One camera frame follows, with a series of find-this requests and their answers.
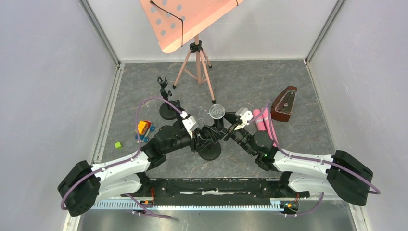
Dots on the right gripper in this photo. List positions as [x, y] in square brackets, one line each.
[231, 117]

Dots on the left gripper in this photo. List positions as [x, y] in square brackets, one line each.
[201, 141]

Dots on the black microphone stand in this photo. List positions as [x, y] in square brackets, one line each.
[166, 111]
[209, 151]
[178, 126]

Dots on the black microphone silver grille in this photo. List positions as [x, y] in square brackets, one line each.
[217, 113]

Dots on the pink microphone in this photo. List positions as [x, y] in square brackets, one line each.
[269, 126]
[259, 120]

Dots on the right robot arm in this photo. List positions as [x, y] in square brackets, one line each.
[340, 173]

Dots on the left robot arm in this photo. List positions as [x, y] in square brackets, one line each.
[87, 184]

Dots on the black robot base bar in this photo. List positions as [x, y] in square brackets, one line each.
[216, 191]

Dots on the pink music stand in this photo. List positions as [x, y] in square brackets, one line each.
[177, 22]

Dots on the brown metronome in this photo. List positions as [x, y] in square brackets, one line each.
[282, 106]

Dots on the colourful toy block stack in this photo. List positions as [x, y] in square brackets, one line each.
[142, 131]

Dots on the small green cube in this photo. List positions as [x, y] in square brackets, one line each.
[118, 145]

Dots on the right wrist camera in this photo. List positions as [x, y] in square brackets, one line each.
[244, 116]

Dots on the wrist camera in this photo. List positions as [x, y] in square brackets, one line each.
[244, 116]
[189, 122]

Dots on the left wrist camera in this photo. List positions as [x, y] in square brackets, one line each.
[189, 122]

